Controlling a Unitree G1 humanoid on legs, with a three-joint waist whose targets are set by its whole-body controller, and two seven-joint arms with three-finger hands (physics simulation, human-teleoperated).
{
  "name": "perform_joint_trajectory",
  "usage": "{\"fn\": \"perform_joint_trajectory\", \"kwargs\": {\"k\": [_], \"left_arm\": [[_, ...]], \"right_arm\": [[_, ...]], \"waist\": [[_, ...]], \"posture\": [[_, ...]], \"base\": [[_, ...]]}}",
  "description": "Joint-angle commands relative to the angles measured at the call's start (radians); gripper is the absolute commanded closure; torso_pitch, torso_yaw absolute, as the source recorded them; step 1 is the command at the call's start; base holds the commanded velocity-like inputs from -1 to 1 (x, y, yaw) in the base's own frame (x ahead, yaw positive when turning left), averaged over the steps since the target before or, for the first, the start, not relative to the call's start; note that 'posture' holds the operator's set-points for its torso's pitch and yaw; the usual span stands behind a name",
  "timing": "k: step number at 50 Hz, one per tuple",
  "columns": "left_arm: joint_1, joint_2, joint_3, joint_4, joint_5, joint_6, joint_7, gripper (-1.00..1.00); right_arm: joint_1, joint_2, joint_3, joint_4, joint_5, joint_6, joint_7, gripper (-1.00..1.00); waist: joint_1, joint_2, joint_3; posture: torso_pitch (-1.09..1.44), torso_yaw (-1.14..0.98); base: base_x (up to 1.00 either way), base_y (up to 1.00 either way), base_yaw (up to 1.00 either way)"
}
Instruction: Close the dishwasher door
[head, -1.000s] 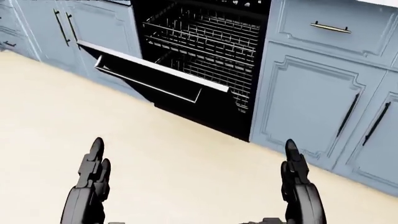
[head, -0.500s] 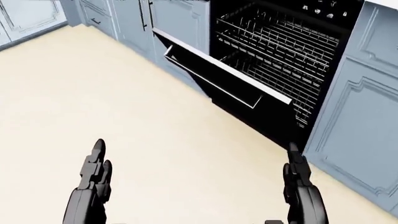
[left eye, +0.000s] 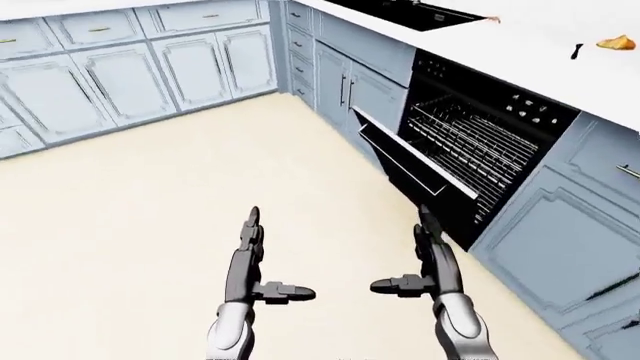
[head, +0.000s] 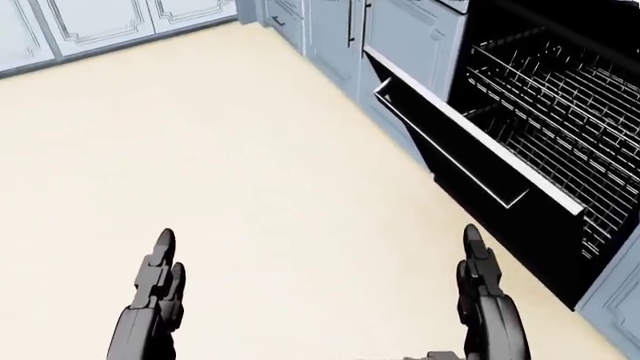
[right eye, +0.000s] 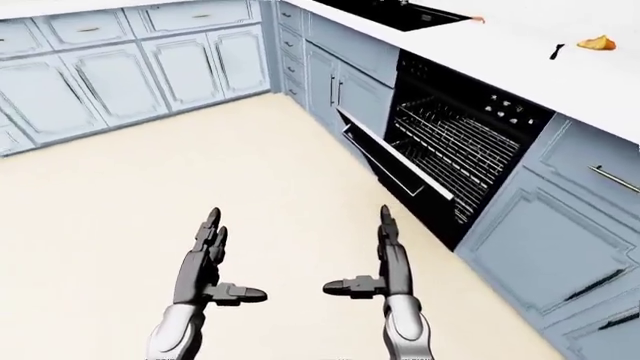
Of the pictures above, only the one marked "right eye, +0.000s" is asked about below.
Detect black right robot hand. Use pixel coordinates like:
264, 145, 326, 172
322, 204, 415, 300

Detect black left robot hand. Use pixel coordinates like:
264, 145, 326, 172
172, 206, 269, 308

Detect black dishwasher door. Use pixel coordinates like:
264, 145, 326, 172
335, 105, 456, 202

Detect black oven with open door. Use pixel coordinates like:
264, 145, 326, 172
367, 48, 557, 253

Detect blue double-door sink cabinet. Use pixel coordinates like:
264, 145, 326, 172
303, 9, 400, 141

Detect blue cabinet run with drawers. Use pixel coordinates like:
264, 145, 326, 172
0, 0, 274, 157

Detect blue narrow drawer stack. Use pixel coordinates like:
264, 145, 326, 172
275, 0, 307, 110

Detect light blue kitchen cabinets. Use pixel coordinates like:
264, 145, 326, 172
0, 0, 640, 146

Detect black cooktop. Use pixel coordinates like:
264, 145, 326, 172
313, 0, 474, 33

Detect orange cheese wedge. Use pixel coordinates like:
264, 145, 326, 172
576, 34, 617, 51

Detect wire lower dishwasher rack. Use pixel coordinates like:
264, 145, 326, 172
388, 138, 489, 225

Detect wire dishwasher rack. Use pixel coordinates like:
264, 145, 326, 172
388, 138, 489, 225
396, 96, 522, 189

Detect wire upper dishwasher rack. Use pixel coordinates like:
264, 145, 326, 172
396, 96, 522, 189

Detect blue cabinet with bar handles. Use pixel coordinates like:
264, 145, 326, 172
455, 111, 640, 360

